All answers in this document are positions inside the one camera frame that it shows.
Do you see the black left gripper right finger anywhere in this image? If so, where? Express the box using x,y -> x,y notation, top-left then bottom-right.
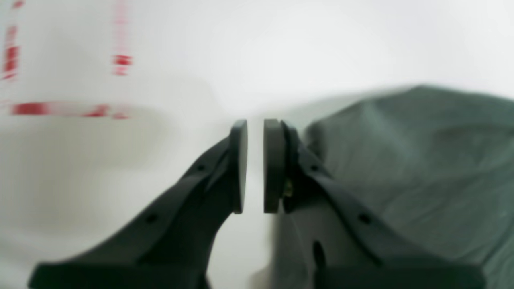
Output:
263,119 -> 486,289

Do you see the dark grey t-shirt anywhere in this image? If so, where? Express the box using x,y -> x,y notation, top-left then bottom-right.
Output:
249,84 -> 514,289

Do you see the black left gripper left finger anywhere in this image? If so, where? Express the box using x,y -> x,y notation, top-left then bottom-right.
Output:
28,120 -> 247,289

